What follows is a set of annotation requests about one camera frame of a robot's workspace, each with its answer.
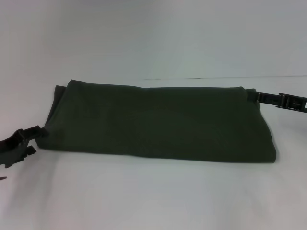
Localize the dark green shirt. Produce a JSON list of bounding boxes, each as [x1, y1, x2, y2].
[[35, 79, 279, 164]]

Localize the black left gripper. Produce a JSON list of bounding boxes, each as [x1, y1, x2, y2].
[[0, 125, 49, 170]]

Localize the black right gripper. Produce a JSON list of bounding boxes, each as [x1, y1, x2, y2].
[[247, 92, 307, 114]]

